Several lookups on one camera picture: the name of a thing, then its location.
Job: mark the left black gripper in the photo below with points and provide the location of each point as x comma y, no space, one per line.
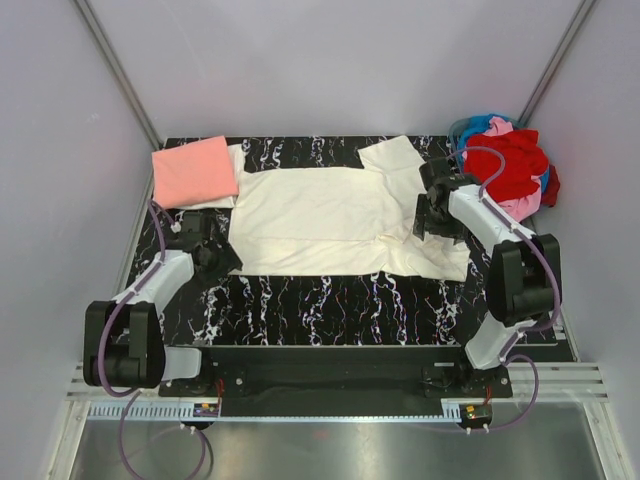
227,262

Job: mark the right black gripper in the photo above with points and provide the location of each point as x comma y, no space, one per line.
423,223

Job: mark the cream white t shirt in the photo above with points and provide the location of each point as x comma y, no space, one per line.
341,221

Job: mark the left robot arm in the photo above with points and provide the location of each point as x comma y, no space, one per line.
123,345

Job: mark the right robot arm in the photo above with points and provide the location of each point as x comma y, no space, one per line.
523,291

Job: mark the folded pink t shirt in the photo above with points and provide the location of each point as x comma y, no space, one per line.
166,164

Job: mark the pink t shirt in basket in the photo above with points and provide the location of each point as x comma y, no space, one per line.
524,206

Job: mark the blue t shirt in basket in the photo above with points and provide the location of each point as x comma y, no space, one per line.
527,168

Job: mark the red t shirt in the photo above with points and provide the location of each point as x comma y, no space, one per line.
483,164

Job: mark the folded white t shirt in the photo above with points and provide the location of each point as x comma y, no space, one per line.
208,179

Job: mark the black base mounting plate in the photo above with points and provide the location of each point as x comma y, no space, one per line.
438,371

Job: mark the white slotted cable duct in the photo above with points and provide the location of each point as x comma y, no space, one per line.
189,412

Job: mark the aluminium rail front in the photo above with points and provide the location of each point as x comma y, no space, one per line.
557,382

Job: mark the right aluminium frame post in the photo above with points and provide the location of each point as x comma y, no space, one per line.
579,19

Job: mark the aluminium frame post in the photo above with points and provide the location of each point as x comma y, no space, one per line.
579,19
110,57

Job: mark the left aluminium frame post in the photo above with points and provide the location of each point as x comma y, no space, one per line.
110,57

